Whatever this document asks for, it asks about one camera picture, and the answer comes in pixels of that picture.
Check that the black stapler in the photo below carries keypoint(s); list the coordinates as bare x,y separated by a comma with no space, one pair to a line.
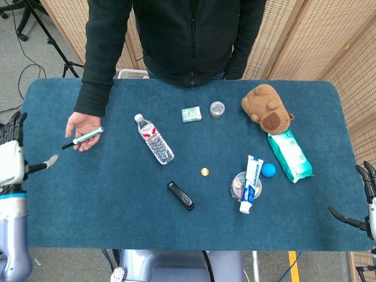
180,196

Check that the blue foam ball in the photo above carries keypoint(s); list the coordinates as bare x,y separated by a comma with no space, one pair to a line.
268,170

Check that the small green white box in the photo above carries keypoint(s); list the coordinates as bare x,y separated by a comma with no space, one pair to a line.
191,114

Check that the clear jar of paper clips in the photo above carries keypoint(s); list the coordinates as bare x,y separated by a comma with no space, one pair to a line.
217,109

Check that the white table leg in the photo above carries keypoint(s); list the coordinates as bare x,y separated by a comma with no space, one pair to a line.
256,267

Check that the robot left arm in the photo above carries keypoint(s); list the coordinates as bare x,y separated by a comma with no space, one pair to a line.
13,235

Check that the grey robot torso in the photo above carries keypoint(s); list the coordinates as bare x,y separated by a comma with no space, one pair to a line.
176,267

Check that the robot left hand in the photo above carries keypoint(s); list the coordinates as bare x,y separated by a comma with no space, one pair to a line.
10,161

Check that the blue table cloth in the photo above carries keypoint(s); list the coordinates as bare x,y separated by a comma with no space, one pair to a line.
117,205

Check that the black tripod stand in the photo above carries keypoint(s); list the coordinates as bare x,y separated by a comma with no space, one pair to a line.
51,41

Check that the person's left forearm black sleeve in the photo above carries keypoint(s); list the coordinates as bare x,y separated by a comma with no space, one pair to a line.
243,58

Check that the green white marker pen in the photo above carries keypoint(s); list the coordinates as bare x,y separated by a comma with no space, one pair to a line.
88,135

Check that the brown capybara plush toy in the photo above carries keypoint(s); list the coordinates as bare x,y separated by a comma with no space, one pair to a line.
267,105

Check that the clear plastic water bottle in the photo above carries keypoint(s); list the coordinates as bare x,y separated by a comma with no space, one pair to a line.
155,141

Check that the small round orange cap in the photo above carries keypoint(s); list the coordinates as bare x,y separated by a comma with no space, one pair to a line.
205,172

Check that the clear jar of binder clips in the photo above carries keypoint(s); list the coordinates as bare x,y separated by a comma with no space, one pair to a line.
237,188

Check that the person's right forearm black sleeve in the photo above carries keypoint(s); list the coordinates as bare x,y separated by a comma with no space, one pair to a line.
94,94

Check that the green wet wipes pack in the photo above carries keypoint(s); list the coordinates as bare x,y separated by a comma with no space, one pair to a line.
290,155

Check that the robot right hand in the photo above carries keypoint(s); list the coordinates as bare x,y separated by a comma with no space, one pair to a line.
372,211

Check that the person's torso black jacket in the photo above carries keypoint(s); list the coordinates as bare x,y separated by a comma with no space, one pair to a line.
182,44

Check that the person's right hand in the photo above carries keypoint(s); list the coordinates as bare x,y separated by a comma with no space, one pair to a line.
85,124

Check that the white blue toothpaste tube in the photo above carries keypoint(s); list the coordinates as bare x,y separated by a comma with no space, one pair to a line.
249,185

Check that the white plastic basket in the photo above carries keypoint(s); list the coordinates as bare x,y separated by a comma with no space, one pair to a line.
129,74

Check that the black office chair base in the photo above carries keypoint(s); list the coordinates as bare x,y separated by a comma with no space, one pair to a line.
22,36

